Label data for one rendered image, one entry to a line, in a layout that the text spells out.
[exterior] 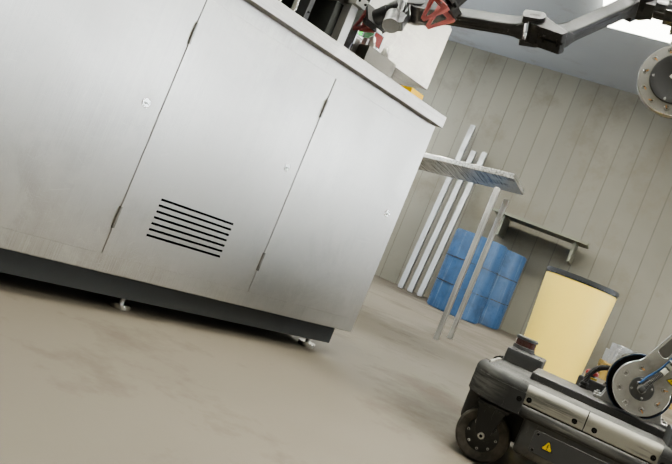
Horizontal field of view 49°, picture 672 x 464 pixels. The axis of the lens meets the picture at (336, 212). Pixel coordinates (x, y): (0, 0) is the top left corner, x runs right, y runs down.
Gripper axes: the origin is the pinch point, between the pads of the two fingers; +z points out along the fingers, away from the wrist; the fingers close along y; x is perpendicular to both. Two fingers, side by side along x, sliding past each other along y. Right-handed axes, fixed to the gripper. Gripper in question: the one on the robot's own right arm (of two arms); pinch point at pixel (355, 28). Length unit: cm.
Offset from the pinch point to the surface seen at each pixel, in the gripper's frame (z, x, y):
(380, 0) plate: 14, 38, 35
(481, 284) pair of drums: 200, 38, 465
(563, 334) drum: 23, -71, 212
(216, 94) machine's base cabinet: -2, -54, -62
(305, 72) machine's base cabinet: -10, -39, -37
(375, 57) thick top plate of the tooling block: -1.9, -8.2, 8.7
